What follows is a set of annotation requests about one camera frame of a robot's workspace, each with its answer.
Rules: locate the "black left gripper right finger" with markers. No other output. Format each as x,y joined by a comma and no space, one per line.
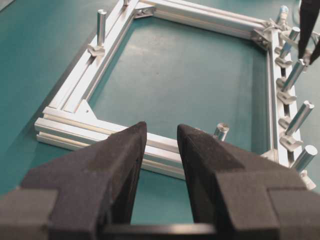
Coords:
246,196

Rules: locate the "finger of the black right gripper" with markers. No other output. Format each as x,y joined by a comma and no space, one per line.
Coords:
309,12
312,56

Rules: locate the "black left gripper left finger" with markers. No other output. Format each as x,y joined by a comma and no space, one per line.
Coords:
73,196

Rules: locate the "aluminium extrusion frame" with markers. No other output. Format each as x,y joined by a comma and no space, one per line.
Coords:
172,61

